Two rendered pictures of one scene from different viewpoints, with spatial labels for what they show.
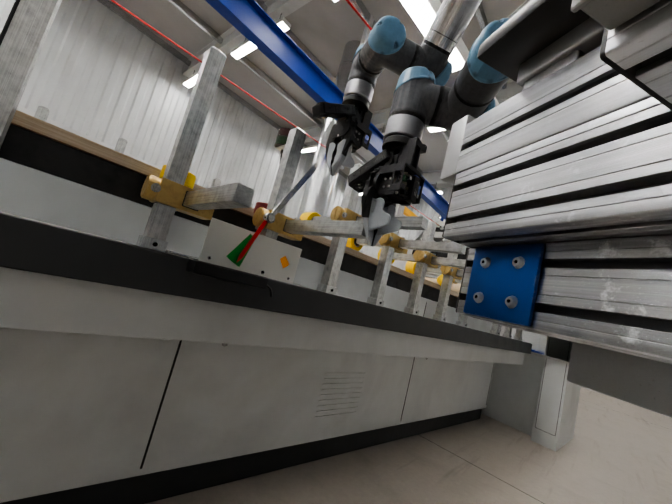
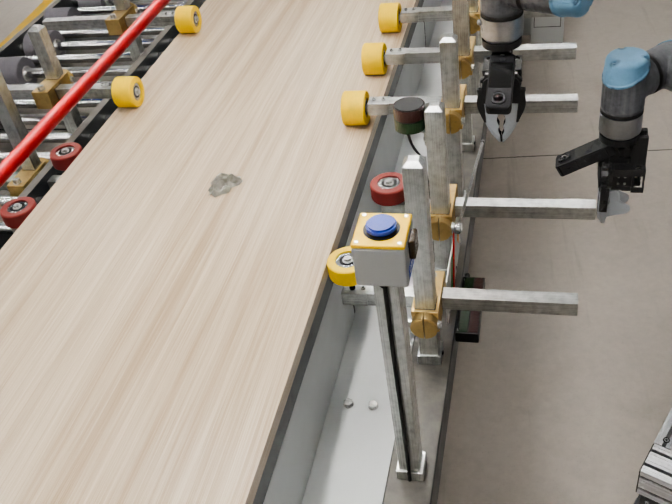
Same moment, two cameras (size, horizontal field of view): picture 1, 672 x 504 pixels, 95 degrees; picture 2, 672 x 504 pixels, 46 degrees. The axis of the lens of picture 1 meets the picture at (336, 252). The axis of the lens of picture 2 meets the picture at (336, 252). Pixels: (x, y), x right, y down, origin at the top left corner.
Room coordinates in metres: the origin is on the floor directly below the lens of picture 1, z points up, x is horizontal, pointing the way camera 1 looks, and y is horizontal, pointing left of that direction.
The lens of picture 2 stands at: (-0.21, 1.00, 1.84)
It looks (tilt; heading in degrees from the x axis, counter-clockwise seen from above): 39 degrees down; 331
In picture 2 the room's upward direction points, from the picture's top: 10 degrees counter-clockwise
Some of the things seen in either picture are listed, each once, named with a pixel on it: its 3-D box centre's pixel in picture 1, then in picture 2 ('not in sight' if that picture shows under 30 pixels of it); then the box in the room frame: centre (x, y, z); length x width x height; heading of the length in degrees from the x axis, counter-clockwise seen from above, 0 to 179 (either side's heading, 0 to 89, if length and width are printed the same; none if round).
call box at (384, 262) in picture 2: not in sight; (384, 251); (0.46, 0.56, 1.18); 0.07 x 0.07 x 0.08; 42
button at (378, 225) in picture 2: not in sight; (381, 227); (0.46, 0.56, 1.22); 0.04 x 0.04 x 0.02
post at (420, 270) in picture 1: (419, 274); (472, 45); (1.31, -0.37, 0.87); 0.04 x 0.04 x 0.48; 42
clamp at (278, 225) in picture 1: (278, 224); (441, 211); (0.82, 0.17, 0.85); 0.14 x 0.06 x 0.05; 132
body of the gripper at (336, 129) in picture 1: (352, 125); (502, 65); (0.77, 0.04, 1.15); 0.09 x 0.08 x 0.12; 132
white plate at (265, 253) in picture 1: (256, 254); (453, 263); (0.76, 0.19, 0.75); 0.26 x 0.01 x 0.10; 132
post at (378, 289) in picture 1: (388, 245); (462, 68); (1.14, -0.19, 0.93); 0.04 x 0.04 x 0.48; 42
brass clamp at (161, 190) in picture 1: (179, 198); (428, 303); (0.65, 0.35, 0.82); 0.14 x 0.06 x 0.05; 132
